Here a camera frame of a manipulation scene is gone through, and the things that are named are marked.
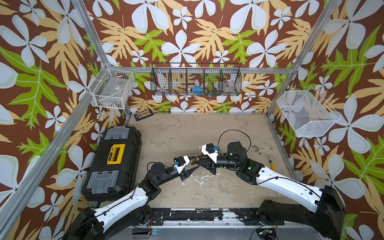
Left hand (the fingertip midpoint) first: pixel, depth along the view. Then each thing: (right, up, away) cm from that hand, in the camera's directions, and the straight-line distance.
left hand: (195, 159), depth 71 cm
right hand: (0, +1, -4) cm, 4 cm away
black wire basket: (+1, +48, +28) cm, 55 cm away
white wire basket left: (-49, +38, +15) cm, 64 cm away
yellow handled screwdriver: (+49, -8, +21) cm, 54 cm away
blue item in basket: (+2, +39, +24) cm, 46 cm away
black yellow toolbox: (-40, -5, +1) cm, 41 cm away
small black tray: (-41, +26, +47) cm, 68 cm away
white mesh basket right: (+64, +23, +11) cm, 69 cm away
